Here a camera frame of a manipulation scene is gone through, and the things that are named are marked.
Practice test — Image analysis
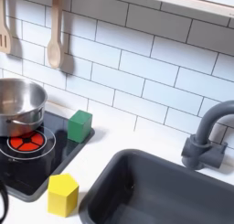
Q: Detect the green wooden cube block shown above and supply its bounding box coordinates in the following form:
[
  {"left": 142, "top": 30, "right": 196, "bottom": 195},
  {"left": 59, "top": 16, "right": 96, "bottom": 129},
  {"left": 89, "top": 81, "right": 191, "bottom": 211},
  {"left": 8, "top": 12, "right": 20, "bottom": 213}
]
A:
[{"left": 67, "top": 109, "right": 93, "bottom": 144}]

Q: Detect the yellow hexagonal wooden block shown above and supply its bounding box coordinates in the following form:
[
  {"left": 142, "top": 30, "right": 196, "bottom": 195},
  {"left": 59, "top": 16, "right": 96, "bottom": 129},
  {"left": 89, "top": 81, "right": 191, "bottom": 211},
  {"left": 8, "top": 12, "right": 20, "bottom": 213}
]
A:
[{"left": 47, "top": 173, "right": 80, "bottom": 219}]

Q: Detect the wooden spoon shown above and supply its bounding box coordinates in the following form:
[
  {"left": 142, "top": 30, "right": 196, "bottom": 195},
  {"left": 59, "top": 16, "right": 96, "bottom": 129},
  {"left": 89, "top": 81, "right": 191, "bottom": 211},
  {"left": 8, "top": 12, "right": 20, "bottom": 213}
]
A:
[{"left": 47, "top": 0, "right": 66, "bottom": 69}]

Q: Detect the dark grey tap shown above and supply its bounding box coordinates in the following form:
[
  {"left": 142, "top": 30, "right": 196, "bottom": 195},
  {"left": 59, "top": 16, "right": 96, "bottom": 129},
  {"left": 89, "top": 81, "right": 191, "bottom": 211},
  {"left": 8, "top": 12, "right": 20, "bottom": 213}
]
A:
[{"left": 180, "top": 100, "right": 234, "bottom": 171}]

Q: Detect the dark grey sink basin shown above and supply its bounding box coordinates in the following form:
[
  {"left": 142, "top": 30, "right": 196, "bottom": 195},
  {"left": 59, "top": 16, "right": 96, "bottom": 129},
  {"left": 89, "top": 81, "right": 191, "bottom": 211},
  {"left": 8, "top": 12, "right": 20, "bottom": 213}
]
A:
[{"left": 78, "top": 148, "right": 234, "bottom": 224}]

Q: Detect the steel cooking pot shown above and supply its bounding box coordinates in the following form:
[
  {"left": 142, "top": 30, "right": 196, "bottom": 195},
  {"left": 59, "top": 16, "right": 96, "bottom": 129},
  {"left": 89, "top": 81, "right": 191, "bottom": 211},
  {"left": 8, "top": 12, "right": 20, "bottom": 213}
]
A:
[{"left": 0, "top": 78, "right": 48, "bottom": 138}]

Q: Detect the black toy stove top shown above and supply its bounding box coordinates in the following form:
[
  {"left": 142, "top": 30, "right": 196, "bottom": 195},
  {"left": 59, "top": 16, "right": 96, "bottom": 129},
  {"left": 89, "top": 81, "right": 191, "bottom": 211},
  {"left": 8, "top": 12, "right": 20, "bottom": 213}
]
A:
[{"left": 0, "top": 110, "right": 96, "bottom": 203}]

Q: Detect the wooden slotted spatula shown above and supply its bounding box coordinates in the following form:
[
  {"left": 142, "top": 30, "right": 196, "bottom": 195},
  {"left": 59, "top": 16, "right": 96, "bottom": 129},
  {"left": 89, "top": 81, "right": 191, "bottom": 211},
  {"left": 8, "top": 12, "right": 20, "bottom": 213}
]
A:
[{"left": 0, "top": 0, "right": 13, "bottom": 55}]

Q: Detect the white wall shelf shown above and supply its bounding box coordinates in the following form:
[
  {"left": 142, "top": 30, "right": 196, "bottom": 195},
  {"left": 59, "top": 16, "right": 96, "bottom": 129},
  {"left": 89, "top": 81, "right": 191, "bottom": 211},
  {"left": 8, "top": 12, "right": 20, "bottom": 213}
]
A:
[{"left": 117, "top": 0, "right": 234, "bottom": 19}]

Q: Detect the thin black cable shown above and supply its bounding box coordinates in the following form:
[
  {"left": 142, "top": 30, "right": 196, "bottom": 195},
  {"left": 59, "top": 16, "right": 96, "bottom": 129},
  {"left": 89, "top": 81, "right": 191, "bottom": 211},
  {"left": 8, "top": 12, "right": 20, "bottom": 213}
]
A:
[{"left": 0, "top": 180, "right": 10, "bottom": 224}]

